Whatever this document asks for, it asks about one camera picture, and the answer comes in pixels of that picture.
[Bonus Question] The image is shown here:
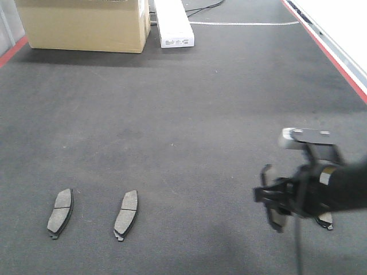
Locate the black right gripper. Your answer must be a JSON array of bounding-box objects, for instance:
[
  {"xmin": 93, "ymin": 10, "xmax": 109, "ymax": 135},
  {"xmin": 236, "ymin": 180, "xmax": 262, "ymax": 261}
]
[{"xmin": 252, "ymin": 163, "xmax": 333, "ymax": 220}]

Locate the white conveyor side rail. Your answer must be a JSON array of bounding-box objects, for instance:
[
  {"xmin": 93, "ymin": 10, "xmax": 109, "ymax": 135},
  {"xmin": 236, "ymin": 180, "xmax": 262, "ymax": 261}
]
[{"xmin": 282, "ymin": 1, "xmax": 366, "ymax": 101}]

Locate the long white box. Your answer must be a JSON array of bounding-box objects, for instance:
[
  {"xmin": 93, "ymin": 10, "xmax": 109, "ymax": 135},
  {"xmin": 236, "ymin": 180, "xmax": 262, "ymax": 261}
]
[{"xmin": 154, "ymin": 0, "xmax": 195, "ymax": 49}]

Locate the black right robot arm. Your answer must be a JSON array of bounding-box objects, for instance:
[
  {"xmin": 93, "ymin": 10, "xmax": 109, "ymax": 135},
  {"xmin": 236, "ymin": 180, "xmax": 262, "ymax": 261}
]
[{"xmin": 253, "ymin": 158, "xmax": 366, "ymax": 218}]

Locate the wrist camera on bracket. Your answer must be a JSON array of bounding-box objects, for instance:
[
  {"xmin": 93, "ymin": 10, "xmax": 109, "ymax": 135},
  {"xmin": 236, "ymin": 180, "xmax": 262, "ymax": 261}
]
[{"xmin": 278, "ymin": 127, "xmax": 345, "ymax": 165}]

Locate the cardboard box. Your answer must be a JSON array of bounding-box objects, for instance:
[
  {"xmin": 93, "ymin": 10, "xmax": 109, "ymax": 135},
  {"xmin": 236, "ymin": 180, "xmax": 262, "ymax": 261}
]
[{"xmin": 15, "ymin": 1, "xmax": 150, "ymax": 53}]

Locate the black floor cable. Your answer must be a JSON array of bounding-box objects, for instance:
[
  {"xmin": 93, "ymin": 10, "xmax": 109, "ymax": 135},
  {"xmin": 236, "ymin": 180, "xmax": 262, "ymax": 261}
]
[{"xmin": 185, "ymin": 0, "xmax": 224, "ymax": 17}]

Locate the brake pad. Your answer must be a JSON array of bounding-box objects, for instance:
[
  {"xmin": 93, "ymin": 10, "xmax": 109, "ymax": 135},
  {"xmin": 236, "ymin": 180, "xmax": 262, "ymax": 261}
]
[
  {"xmin": 113, "ymin": 190, "xmax": 138, "ymax": 242},
  {"xmin": 314, "ymin": 212, "xmax": 333, "ymax": 231},
  {"xmin": 46, "ymin": 188, "xmax": 74, "ymax": 239},
  {"xmin": 260, "ymin": 164, "xmax": 287, "ymax": 233}
]

